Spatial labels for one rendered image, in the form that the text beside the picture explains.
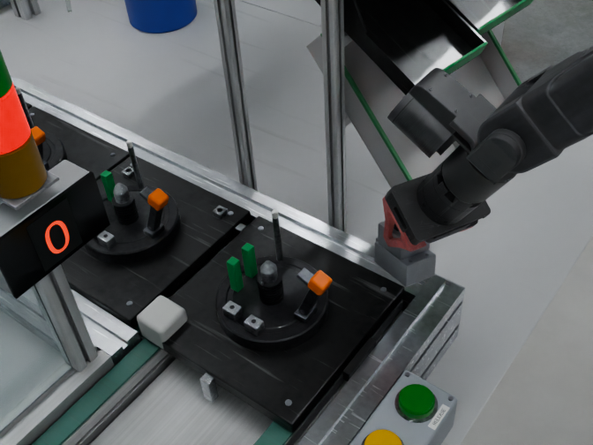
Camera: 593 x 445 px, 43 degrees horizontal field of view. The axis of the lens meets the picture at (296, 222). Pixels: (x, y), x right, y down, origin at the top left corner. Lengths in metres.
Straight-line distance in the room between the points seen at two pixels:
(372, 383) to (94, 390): 0.33
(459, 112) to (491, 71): 0.48
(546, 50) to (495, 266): 2.25
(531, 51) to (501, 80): 2.14
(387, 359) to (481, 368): 0.17
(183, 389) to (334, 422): 0.21
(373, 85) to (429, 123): 0.32
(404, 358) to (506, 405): 0.17
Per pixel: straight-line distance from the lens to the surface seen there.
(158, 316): 0.93
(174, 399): 0.94
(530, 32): 3.45
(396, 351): 0.92
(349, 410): 0.87
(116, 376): 0.94
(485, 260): 1.15
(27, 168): 0.69
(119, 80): 1.60
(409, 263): 0.86
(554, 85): 0.62
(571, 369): 1.06
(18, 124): 0.67
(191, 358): 0.91
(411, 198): 0.79
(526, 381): 1.03
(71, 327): 0.91
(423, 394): 0.86
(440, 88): 0.71
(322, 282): 0.83
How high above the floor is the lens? 1.69
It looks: 44 degrees down
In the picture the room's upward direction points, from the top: 4 degrees counter-clockwise
